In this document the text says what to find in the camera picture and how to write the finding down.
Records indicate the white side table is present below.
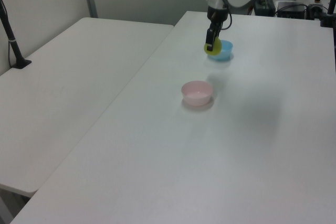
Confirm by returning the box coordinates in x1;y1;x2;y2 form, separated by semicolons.
0;17;175;198

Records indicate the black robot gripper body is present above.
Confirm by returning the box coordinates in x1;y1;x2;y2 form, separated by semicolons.
206;5;229;34

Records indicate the light blue plastic bowl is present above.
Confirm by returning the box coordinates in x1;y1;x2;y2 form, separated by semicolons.
208;39;234;62

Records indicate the pink plastic bowl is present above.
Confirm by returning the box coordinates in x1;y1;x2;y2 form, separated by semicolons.
181;80;214;107

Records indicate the green pear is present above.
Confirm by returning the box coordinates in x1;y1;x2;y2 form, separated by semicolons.
204;37;223;57

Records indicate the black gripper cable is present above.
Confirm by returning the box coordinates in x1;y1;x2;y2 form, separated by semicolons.
219;0;233;31

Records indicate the black electronics box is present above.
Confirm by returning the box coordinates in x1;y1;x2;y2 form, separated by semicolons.
276;1;308;19

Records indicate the green electronics unit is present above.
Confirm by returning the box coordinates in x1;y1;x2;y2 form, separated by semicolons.
253;0;276;16

